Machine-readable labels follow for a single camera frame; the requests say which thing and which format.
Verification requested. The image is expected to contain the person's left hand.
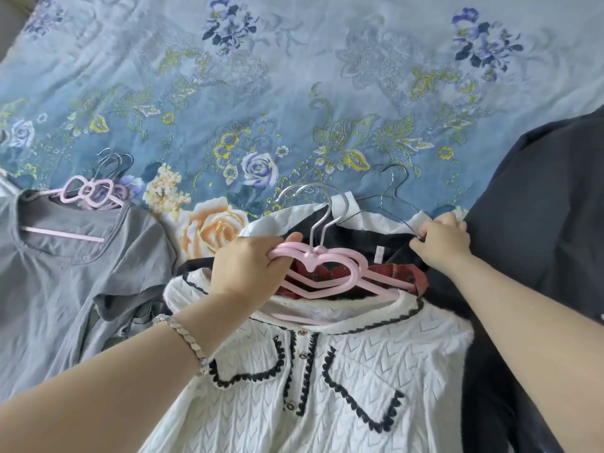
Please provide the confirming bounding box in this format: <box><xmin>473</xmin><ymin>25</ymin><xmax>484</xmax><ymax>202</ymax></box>
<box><xmin>207</xmin><ymin>230</ymin><xmax>304</xmax><ymax>316</ymax></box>

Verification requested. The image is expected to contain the person's right hand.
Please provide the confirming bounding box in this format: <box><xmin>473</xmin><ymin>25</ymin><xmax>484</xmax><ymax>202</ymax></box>
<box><xmin>408</xmin><ymin>211</ymin><xmax>473</xmax><ymax>277</ymax></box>

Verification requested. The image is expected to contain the silver wire hanger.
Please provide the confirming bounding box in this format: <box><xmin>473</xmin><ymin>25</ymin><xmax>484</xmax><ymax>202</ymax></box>
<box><xmin>349</xmin><ymin>164</ymin><xmax>425</xmax><ymax>239</ymax></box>

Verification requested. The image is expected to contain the black red plaid garment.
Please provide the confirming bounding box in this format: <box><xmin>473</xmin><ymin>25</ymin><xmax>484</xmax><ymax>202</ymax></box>
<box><xmin>177</xmin><ymin>226</ymin><xmax>473</xmax><ymax>316</ymax></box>

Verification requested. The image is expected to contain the black glossy jacket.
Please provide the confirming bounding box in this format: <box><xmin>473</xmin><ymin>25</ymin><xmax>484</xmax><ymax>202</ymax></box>
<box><xmin>460</xmin><ymin>106</ymin><xmax>604</xmax><ymax>453</ymax></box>

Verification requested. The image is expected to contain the pink bow hanger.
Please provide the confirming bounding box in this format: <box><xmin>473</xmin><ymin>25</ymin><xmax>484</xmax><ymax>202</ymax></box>
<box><xmin>21</xmin><ymin>176</ymin><xmax>128</xmax><ymax>243</ymax></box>
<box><xmin>87</xmin><ymin>148</ymin><xmax>135</xmax><ymax>211</ymax></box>

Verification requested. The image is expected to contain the white knit cardigan black trim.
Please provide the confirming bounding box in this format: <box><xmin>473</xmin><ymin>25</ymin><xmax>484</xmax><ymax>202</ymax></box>
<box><xmin>139</xmin><ymin>266</ymin><xmax>475</xmax><ymax>453</ymax></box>

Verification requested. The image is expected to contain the grey t-shirt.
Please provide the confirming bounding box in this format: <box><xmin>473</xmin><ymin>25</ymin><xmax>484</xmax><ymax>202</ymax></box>
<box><xmin>0</xmin><ymin>188</ymin><xmax>178</xmax><ymax>401</ymax></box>

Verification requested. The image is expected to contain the person's left forearm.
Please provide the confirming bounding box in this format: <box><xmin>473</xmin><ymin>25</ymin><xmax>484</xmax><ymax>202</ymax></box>
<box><xmin>0</xmin><ymin>296</ymin><xmax>265</xmax><ymax>453</ymax></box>

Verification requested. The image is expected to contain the person's right forearm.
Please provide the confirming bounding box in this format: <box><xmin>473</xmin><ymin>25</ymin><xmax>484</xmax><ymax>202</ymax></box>
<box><xmin>443</xmin><ymin>254</ymin><xmax>604</xmax><ymax>453</ymax></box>

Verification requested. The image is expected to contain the blue floral bed quilt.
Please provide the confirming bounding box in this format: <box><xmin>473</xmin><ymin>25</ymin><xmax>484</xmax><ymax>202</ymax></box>
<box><xmin>0</xmin><ymin>0</ymin><xmax>604</xmax><ymax>260</ymax></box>

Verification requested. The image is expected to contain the silver link bracelet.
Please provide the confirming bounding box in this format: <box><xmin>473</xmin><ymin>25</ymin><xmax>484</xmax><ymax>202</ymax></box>
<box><xmin>152</xmin><ymin>313</ymin><xmax>211</xmax><ymax>377</ymax></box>

